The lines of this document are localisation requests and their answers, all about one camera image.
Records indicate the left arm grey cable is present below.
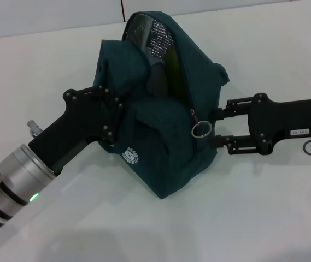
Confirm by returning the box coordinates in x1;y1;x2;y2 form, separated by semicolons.
26;120;43;136

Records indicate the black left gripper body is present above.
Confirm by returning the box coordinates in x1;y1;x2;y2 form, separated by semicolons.
28;86;115;175

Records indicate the dark teal fabric lunch bag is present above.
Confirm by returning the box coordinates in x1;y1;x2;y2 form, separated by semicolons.
92;10;230;200

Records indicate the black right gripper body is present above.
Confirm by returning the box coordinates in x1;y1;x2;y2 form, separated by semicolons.
249;92;311;156

